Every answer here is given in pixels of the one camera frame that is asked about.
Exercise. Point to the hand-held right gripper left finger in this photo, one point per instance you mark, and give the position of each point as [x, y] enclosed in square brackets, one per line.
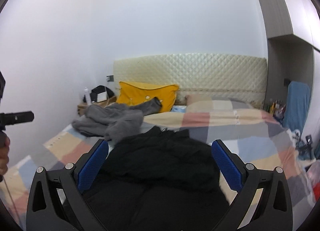
[93, 164]

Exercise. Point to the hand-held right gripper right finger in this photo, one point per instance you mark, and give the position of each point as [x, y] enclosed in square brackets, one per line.
[226, 164]

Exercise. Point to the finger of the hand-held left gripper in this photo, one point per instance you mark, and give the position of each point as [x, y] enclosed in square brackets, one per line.
[18, 117]

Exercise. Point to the black puffer jacket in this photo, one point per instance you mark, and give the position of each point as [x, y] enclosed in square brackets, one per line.
[162, 166]

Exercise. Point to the person's left hand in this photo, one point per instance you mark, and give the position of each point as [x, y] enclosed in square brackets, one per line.
[3, 156]

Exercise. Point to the checkered pastel duvet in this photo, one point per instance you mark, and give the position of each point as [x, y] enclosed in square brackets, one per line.
[225, 131]

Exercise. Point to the grey fleece garment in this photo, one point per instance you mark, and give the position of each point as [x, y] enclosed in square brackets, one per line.
[112, 121]

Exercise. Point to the wooden nightstand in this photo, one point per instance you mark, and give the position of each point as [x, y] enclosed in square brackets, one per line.
[82, 108]

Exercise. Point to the white bottle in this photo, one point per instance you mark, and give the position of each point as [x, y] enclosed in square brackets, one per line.
[87, 97]

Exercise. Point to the small white box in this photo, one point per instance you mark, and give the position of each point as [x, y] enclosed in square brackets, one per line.
[101, 96]

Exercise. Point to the light blue cloth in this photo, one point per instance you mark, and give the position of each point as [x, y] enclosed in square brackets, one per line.
[179, 108]

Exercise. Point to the floral pillow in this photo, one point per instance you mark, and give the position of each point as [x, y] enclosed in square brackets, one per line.
[190, 99]

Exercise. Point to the row of small bottles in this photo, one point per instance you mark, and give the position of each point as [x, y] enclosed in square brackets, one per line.
[277, 109]

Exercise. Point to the black bag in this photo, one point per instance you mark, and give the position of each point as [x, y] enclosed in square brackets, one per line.
[100, 88]

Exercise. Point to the black tripod stand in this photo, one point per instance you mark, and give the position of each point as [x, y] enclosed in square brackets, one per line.
[307, 146]

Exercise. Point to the yellow pillow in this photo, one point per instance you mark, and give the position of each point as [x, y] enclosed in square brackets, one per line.
[140, 93]

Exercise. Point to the clear plastic bag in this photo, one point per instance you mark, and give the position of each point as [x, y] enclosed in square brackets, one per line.
[312, 178]

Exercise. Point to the cream quilted headboard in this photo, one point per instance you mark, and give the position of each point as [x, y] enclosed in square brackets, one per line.
[212, 76]

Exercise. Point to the blue towel over chair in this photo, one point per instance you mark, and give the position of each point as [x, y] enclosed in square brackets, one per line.
[296, 106]

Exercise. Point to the grey and white wardrobe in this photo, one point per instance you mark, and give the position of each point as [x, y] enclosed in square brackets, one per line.
[282, 8]

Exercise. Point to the dark wall socket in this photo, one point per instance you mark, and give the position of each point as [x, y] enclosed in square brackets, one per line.
[110, 78]

